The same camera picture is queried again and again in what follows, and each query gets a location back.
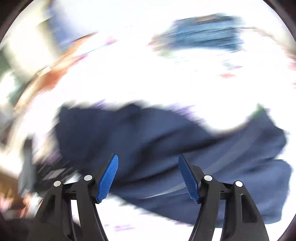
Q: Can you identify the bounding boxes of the folded blue jeans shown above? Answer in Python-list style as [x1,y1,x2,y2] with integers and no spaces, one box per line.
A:
[150,14,242,52]

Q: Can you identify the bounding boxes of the purple floral bedspread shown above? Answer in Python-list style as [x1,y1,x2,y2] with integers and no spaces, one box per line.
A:
[1,1,295,240]

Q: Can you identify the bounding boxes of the dark navy pants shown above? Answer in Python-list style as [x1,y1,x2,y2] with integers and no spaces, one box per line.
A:
[54,102,293,227]

